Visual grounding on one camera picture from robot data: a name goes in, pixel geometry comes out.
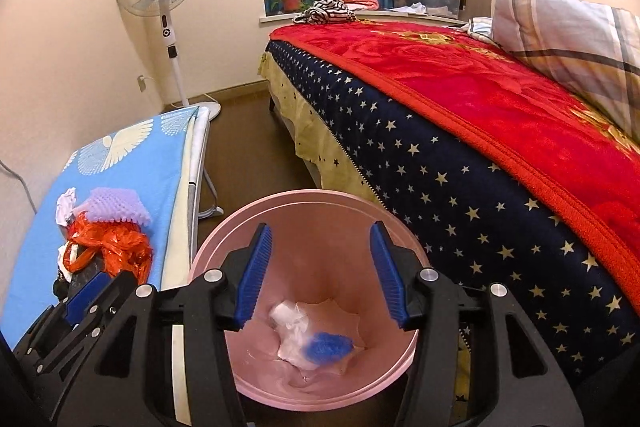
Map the red plastic bag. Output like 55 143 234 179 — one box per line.
62 212 153 284

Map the purple foam sheet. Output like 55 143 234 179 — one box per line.
73 187 152 227

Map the white tissue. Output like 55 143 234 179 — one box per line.
268 298 367 373

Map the blue plastic bag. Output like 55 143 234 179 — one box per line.
303 332 354 366

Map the pink plastic trash bin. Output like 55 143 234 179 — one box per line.
192 190 427 412

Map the blue cloth covered table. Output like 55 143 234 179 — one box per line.
1 106 209 347

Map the red blanket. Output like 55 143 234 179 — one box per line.
270 20 639 306

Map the plaid pillow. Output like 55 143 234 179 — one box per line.
492 0 639 141

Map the striped cloth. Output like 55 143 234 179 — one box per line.
293 0 356 25

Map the grey wall cable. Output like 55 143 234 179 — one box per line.
0 158 39 216

